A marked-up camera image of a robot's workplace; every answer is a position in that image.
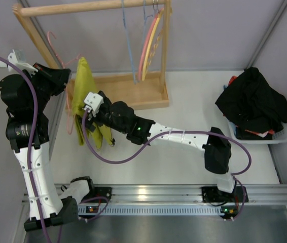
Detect yellow-green trousers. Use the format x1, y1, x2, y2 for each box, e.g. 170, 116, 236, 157
71, 57, 115, 150

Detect pink wire hanger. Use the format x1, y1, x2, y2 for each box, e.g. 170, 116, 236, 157
47, 30, 82, 135

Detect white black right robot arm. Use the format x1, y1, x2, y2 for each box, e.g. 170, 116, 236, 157
82, 91, 237, 195

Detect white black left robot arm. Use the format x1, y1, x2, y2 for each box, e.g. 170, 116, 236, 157
0, 63, 77, 231

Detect pink plastic hanger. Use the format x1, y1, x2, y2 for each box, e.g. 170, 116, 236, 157
138, 9, 164, 81

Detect yellow plastic hanger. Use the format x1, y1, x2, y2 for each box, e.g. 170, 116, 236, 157
141, 7, 165, 81

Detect wooden clothes rack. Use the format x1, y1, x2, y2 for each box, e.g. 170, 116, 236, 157
12, 1, 171, 110

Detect red garment in basket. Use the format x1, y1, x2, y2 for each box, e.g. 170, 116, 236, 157
228, 75, 237, 86

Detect black clothes pile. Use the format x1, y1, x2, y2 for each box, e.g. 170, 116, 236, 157
215, 67, 287, 133

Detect white laundry basket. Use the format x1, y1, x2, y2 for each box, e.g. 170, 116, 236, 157
226, 118, 287, 145

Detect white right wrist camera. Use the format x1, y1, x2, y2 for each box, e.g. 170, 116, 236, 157
83, 92, 103, 116

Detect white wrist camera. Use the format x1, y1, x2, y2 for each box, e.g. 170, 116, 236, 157
83, 92, 103, 116
0, 49, 27, 72

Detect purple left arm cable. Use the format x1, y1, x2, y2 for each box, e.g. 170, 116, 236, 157
0, 52, 109, 243

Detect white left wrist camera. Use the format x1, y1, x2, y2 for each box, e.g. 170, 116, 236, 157
0, 49, 27, 72

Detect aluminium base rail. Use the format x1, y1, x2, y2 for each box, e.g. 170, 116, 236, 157
21, 183, 287, 217

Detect light blue wire hanger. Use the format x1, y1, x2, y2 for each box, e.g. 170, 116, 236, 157
121, 0, 137, 84
136, 1, 152, 83

